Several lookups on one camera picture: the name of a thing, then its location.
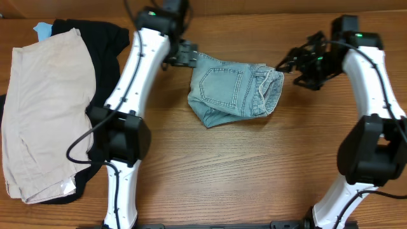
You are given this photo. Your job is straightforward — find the brown cardboard backdrop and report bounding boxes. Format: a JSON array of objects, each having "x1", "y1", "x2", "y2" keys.
[{"x1": 1, "y1": 0, "x2": 406, "y2": 18}]

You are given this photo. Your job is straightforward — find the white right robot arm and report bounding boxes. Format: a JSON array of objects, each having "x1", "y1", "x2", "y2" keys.
[{"x1": 271, "y1": 15, "x2": 406, "y2": 229}]

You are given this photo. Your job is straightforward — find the light blue folded garment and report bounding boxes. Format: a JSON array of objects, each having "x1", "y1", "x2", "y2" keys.
[{"x1": 33, "y1": 22, "x2": 52, "y2": 41}]

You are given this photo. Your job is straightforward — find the beige cotton shorts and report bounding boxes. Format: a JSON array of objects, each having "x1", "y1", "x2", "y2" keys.
[{"x1": 1, "y1": 29, "x2": 96, "y2": 204}]

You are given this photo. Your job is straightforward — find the light blue denim shorts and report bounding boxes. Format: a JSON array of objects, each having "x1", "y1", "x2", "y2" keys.
[{"x1": 188, "y1": 53, "x2": 284, "y2": 128}]

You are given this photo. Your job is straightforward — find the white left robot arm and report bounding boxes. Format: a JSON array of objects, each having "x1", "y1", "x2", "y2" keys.
[{"x1": 90, "y1": 1, "x2": 198, "y2": 228}]

